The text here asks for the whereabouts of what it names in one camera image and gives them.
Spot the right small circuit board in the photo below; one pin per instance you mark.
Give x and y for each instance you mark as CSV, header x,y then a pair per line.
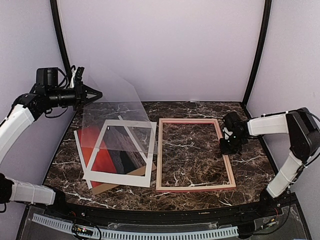
x,y
268,224

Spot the clear acrylic sheet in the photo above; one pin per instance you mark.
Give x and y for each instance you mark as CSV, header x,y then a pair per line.
x,y
118,118

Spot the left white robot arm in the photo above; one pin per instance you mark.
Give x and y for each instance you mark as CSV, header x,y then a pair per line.
x,y
26,109

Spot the small circuit board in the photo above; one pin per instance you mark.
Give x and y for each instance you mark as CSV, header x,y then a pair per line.
x,y
81,230
268,224

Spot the white mat board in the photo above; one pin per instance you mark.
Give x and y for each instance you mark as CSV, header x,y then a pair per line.
x,y
100,155

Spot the red and grey photo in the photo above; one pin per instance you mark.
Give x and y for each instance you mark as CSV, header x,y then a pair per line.
x,y
107,160

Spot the brown cardboard backing board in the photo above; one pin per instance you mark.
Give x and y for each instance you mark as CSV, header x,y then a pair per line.
x,y
100,187

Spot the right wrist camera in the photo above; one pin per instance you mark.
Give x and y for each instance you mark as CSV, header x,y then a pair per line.
x,y
231,120

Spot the pink wooden picture frame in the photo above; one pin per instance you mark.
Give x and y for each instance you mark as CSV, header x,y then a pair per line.
x,y
193,188

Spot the black front rail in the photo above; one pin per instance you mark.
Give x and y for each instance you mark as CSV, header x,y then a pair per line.
x,y
244,214

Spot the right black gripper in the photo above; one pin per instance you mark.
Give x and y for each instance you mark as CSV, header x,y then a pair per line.
x,y
224,150

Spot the left black enclosure post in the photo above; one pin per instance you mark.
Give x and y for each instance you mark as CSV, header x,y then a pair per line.
x,y
60,37

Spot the white slotted cable duct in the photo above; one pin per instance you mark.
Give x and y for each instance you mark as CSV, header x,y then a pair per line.
x,y
101,233

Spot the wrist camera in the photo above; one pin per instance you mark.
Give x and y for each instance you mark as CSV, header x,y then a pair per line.
x,y
76,76
231,120

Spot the left small circuit board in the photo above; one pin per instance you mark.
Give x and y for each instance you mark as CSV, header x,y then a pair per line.
x,y
81,230

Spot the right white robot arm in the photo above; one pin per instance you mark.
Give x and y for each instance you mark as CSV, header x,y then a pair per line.
x,y
304,137

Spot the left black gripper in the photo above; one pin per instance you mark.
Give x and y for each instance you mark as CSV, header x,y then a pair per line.
x,y
81,90

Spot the black enclosure post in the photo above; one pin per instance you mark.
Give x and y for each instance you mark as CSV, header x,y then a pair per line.
x,y
60,37
258,53

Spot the right black enclosure post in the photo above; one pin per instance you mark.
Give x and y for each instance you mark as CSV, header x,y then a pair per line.
x,y
258,53

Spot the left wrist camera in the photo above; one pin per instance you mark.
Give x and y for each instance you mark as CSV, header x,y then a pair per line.
x,y
76,76

